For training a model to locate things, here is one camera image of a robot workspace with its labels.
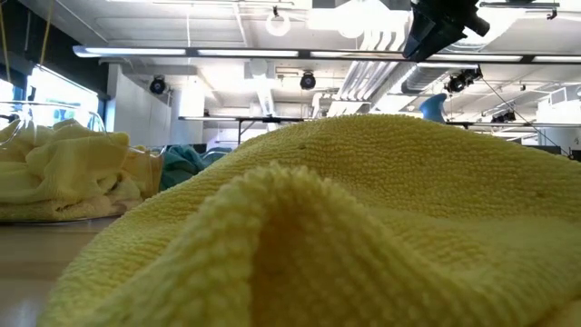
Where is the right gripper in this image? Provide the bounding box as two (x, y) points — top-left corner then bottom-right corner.
(402, 0), (491, 63)

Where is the yellow microfiber towel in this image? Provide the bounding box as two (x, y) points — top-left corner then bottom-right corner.
(25, 131), (133, 205)
(0, 118), (81, 203)
(38, 113), (581, 327)
(0, 179), (144, 223)

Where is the blue microfiber towel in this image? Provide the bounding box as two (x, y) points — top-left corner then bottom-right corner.
(159, 144), (205, 192)
(199, 145), (233, 169)

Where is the black spotlight cluster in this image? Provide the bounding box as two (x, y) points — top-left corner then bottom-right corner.
(444, 66), (484, 94)
(489, 110), (517, 124)

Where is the black round spotlight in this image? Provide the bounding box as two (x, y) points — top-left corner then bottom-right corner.
(299, 71), (318, 91)
(148, 75), (167, 95)

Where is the long ceiling light bar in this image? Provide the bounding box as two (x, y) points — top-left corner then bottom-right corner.
(72, 44), (581, 64)

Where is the clear plastic basket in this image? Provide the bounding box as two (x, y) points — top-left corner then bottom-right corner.
(0, 99), (165, 224)

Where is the silver ventilation duct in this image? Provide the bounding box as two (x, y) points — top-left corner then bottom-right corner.
(401, 63), (448, 94)

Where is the white ring lamp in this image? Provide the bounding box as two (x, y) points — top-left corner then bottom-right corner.
(265, 8), (292, 37)

